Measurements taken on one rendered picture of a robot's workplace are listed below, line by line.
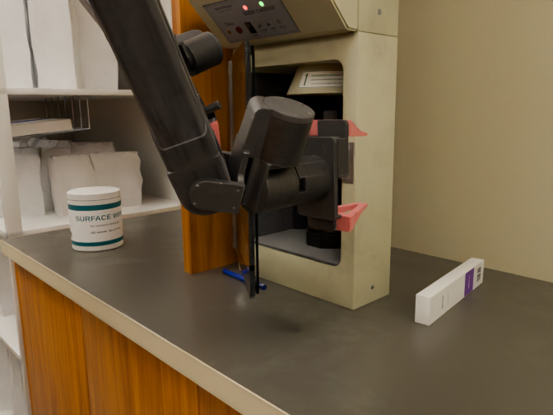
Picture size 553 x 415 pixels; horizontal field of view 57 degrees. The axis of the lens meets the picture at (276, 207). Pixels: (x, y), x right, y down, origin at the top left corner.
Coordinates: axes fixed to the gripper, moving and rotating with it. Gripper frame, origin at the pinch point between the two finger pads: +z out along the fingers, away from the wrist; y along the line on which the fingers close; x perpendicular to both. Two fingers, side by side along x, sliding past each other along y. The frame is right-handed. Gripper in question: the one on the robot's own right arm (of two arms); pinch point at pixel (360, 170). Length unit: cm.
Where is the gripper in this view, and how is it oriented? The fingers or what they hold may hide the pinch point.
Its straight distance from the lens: 70.7
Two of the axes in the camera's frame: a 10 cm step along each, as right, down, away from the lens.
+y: -0.3, -9.8, -1.9
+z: 7.3, -1.6, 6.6
